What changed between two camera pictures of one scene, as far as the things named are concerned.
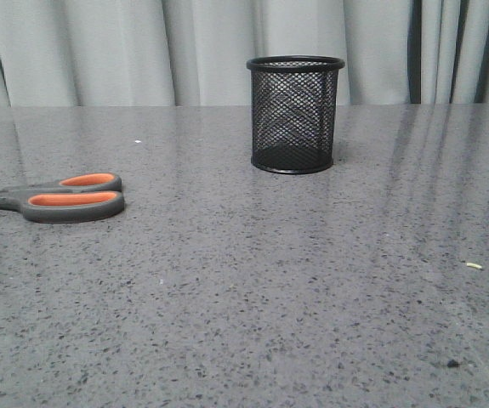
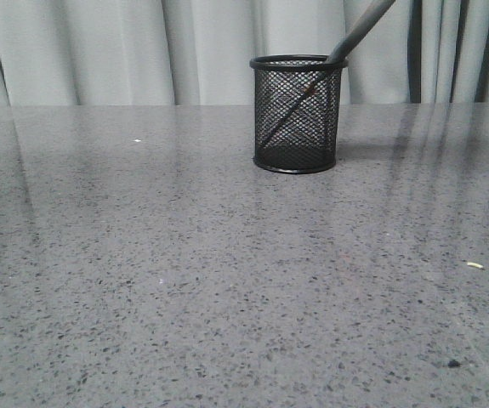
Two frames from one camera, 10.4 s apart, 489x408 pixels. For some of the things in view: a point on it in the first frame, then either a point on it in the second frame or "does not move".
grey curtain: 195,53 does not move
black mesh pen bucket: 293,112 does not move
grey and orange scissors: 78,197 -> 374,11
